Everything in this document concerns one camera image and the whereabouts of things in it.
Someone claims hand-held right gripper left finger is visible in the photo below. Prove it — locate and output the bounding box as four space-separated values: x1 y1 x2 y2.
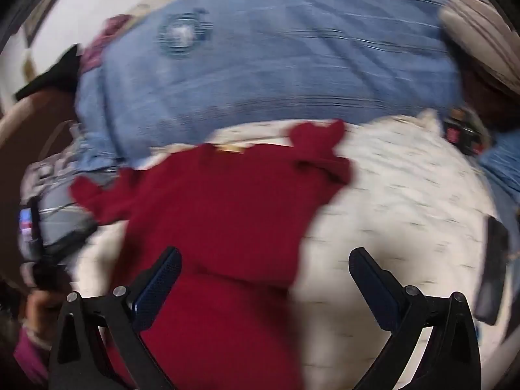
49 246 183 390

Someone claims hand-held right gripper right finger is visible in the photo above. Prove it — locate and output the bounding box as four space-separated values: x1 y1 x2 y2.
348 247 483 390

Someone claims red small sweater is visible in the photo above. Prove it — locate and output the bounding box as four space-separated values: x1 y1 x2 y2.
69 119 353 390

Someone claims person's left hand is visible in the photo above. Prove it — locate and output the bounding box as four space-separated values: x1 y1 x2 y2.
24 288 70 336

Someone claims brown wooden furniture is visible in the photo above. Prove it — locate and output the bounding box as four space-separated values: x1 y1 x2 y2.
0 89 84 228

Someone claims white speckled blanket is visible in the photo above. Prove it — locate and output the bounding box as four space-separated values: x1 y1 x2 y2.
69 110 508 390

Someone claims black phone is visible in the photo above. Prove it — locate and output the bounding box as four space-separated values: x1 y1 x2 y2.
473 215 510 326

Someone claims black cloth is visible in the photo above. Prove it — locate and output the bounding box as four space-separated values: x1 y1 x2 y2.
14 44 83 101

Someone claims blue cloth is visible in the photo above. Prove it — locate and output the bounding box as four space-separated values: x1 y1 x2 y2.
478 133 520 212

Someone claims black and red device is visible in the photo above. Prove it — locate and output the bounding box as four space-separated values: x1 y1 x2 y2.
443 108 493 157

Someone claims dark red patterned cloth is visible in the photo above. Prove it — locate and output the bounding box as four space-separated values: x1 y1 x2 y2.
80 14 137 74

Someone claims blue blanket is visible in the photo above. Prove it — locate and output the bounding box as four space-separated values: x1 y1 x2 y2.
75 0 466 171

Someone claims striped beige pillow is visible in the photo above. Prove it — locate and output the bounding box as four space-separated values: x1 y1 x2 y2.
440 0 520 94

